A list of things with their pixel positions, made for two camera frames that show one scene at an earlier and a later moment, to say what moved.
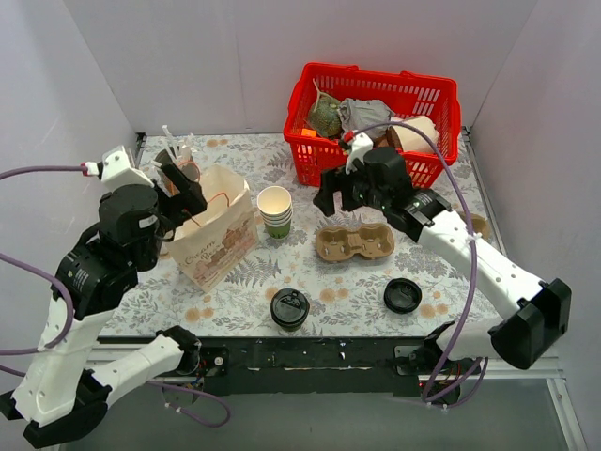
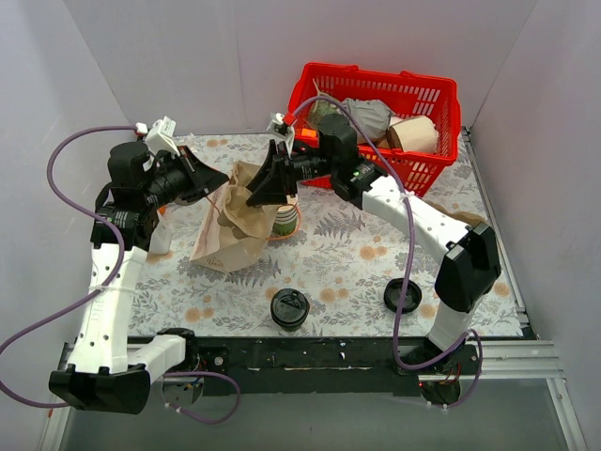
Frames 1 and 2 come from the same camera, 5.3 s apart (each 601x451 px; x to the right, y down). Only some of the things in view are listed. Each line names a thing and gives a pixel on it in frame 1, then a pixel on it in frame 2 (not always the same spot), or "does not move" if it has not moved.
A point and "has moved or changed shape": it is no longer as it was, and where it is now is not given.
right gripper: [347, 194] -> [285, 171]
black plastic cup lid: [290, 306] does not move
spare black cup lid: [402, 295] does not move
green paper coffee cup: [291, 327] does not move
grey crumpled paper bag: [358, 113] does not move
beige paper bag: [215, 243] has moved or changed shape
